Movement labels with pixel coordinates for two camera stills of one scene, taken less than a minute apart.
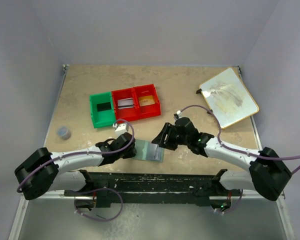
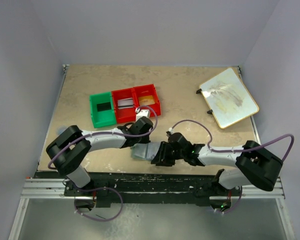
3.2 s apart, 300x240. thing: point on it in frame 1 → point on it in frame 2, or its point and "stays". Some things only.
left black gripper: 129,149 → 133,142
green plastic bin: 101,109 stays
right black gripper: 170,137 → 162,155
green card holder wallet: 147,151 stays
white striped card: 125,103 stays
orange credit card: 146,100 stays
